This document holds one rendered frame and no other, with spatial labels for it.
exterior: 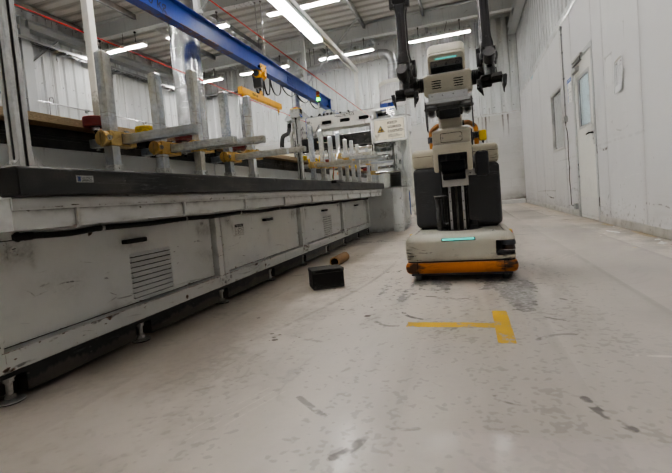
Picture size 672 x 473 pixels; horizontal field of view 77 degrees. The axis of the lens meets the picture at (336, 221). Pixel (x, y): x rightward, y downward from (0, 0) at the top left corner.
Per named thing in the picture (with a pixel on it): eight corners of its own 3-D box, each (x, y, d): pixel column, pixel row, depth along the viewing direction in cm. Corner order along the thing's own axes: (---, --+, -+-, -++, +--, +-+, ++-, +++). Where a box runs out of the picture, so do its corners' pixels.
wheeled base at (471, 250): (418, 259, 318) (416, 226, 317) (509, 255, 298) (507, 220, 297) (405, 277, 254) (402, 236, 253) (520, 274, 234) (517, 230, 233)
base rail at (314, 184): (384, 188, 597) (383, 181, 596) (20, 195, 111) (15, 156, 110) (378, 189, 599) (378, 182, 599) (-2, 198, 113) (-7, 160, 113)
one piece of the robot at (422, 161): (422, 242, 309) (413, 127, 304) (502, 238, 292) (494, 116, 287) (416, 248, 277) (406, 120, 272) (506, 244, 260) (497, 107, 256)
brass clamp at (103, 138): (138, 147, 153) (137, 133, 153) (108, 144, 140) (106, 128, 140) (124, 149, 155) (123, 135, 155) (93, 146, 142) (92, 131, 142)
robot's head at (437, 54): (429, 68, 260) (426, 45, 250) (465, 62, 254) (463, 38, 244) (429, 80, 251) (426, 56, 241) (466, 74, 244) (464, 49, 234)
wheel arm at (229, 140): (238, 146, 166) (237, 135, 165) (233, 145, 162) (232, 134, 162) (147, 158, 179) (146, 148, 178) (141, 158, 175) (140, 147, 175)
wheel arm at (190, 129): (199, 136, 142) (198, 123, 141) (193, 135, 138) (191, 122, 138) (98, 151, 155) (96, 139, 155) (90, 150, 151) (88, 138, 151)
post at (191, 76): (207, 175, 195) (196, 69, 192) (202, 175, 192) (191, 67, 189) (200, 176, 196) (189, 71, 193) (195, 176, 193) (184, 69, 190)
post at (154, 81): (172, 192, 171) (160, 72, 169) (166, 193, 168) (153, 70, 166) (165, 193, 173) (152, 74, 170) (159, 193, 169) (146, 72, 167)
